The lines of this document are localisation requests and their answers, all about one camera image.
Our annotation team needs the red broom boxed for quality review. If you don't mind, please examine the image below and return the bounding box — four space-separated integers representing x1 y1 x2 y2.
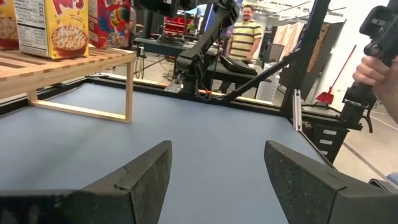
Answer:
315 44 358 105

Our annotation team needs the black desk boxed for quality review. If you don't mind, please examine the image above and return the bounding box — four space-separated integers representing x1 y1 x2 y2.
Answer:
205 60 273 84

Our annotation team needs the dark grey table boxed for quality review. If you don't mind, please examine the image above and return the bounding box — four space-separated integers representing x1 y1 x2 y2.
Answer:
133 36 218 58

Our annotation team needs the person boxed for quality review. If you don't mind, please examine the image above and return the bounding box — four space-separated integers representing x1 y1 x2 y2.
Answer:
224 4 264 94

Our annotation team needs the red tool chest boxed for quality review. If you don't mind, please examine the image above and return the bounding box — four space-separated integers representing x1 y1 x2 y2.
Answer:
164 16 195 35

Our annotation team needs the black keyboard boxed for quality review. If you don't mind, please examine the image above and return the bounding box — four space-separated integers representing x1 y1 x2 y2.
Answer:
219 55 258 76

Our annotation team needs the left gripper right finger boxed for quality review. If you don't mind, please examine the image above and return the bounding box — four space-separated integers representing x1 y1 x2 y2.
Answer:
264 140 398 224

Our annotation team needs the yellow Corn Pops cereal box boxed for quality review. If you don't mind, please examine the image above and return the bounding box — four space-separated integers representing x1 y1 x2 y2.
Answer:
14 0 90 60
0 0 19 51

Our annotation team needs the person's hand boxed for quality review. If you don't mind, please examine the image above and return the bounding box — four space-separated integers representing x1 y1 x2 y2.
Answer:
352 55 398 98

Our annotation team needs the wooden slatted shelf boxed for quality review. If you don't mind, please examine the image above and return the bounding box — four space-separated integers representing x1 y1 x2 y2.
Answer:
0 46 137 124

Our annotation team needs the black drawer cabinet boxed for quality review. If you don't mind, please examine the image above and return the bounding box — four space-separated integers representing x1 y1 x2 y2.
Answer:
306 123 351 164

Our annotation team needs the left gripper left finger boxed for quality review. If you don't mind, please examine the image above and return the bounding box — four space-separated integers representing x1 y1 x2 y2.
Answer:
81 140 173 224

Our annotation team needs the person's forearm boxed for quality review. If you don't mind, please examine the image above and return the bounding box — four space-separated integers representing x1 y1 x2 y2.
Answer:
381 74 398 125

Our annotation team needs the blue-grey table mat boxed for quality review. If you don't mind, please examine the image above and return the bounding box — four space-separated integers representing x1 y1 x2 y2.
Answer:
0 82 335 224

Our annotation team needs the red Froot Loops cereal box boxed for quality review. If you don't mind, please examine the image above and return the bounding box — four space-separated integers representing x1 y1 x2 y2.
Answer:
88 0 132 50

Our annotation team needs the black cable bundle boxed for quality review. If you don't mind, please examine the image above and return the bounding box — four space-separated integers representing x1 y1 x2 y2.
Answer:
156 33 185 47

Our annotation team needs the pink hanging cloth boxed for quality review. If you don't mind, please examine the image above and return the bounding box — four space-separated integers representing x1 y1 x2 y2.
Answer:
272 21 305 47

